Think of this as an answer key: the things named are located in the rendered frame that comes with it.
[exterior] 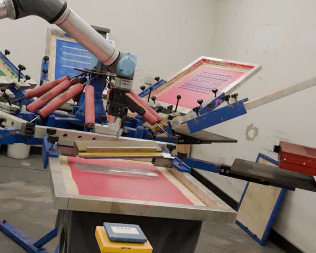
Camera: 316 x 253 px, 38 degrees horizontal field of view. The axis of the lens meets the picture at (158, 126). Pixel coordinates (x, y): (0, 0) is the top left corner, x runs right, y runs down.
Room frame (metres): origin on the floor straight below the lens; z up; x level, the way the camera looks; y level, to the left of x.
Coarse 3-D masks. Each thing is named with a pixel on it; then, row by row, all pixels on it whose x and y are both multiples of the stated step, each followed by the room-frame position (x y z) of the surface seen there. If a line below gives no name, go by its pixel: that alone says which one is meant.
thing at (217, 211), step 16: (48, 160) 1.70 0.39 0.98; (144, 160) 2.12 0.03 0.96; (176, 176) 1.92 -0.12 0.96; (192, 176) 1.84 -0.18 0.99; (64, 192) 1.31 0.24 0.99; (208, 192) 1.63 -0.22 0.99; (64, 208) 1.27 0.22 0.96; (80, 208) 1.29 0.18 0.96; (96, 208) 1.30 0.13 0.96; (112, 208) 1.32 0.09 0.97; (128, 208) 1.33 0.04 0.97; (144, 208) 1.35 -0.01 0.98; (160, 208) 1.36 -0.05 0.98; (176, 208) 1.38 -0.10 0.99; (192, 208) 1.39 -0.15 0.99; (208, 208) 1.42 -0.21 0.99; (224, 208) 1.46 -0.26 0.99
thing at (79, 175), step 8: (72, 160) 1.88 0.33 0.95; (80, 160) 1.91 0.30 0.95; (88, 160) 1.94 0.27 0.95; (96, 160) 1.96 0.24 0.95; (104, 160) 1.99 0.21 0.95; (72, 168) 1.75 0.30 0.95; (80, 168) 1.77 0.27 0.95; (72, 176) 1.63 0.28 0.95; (80, 176) 1.65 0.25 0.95; (112, 176) 1.74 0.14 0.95; (120, 176) 1.76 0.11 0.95; (80, 184) 1.55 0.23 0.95; (88, 184) 1.57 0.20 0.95; (80, 192) 1.46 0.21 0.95; (88, 192) 1.47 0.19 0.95; (96, 192) 1.49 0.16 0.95; (104, 192) 1.51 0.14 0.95; (112, 192) 1.52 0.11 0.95
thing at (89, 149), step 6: (90, 150) 1.79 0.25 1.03; (96, 150) 1.80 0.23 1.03; (102, 150) 1.82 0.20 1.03; (108, 150) 1.83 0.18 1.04; (114, 150) 1.84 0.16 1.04; (120, 150) 1.86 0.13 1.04; (126, 150) 1.87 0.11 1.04; (132, 150) 1.89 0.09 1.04; (138, 150) 1.90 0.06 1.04; (144, 150) 1.92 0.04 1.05; (150, 150) 1.93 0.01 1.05
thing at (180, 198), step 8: (128, 168) 1.92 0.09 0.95; (136, 168) 1.95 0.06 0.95; (144, 168) 1.98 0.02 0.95; (152, 168) 2.01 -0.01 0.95; (128, 176) 1.79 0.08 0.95; (136, 176) 1.81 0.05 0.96; (144, 176) 1.83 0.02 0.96; (152, 176) 1.86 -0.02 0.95; (168, 184) 1.77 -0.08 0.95; (176, 192) 1.68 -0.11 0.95; (144, 200) 1.50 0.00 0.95; (152, 200) 1.52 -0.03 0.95; (160, 200) 1.53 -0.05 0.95; (168, 200) 1.55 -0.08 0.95; (176, 200) 1.57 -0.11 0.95; (184, 200) 1.59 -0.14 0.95
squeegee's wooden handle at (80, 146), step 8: (80, 144) 1.81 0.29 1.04; (88, 144) 1.83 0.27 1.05; (96, 144) 1.85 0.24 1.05; (104, 144) 1.86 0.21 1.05; (112, 144) 1.88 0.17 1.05; (120, 144) 1.90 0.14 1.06; (128, 144) 1.92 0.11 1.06; (136, 144) 1.94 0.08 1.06; (144, 144) 1.96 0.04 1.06; (152, 144) 1.98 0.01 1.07; (80, 152) 1.77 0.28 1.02; (160, 152) 1.96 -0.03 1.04
